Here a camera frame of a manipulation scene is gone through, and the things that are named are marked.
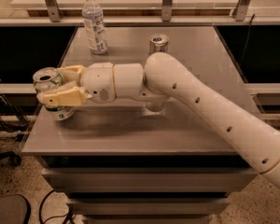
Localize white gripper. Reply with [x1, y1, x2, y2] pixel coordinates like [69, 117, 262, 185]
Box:
[36, 63, 116, 106]

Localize silver green 7up can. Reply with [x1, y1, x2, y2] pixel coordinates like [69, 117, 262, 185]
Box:
[33, 67, 75, 121]

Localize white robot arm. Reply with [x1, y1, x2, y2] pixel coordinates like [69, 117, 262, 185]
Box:
[37, 52, 280, 189]

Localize tall silver energy drink can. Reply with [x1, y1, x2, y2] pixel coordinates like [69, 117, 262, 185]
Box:
[149, 34, 169, 54]

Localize clear plastic water bottle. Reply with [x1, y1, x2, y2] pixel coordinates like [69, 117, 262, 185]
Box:
[82, 0, 107, 54]

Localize black office chair base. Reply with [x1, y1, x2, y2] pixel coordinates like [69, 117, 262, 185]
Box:
[0, 151, 21, 167]

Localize grey chair seat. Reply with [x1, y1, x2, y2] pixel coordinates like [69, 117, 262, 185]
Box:
[0, 194, 31, 224]

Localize black cables at left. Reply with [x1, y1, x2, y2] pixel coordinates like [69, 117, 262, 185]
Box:
[0, 94, 32, 142]

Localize left metal bracket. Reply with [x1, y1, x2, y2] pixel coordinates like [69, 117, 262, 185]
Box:
[45, 0, 62, 22]

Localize metal bracket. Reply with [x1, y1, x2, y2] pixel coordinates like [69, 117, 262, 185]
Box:
[232, 0, 251, 21]
[45, 0, 62, 22]
[161, 0, 173, 21]

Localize black floor cable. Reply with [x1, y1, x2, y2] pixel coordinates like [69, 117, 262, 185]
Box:
[38, 189, 75, 224]

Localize middle metal bracket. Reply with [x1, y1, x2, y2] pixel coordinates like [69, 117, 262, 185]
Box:
[161, 0, 173, 21]

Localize right metal bracket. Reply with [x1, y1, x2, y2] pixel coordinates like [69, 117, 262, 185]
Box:
[232, 0, 251, 21]

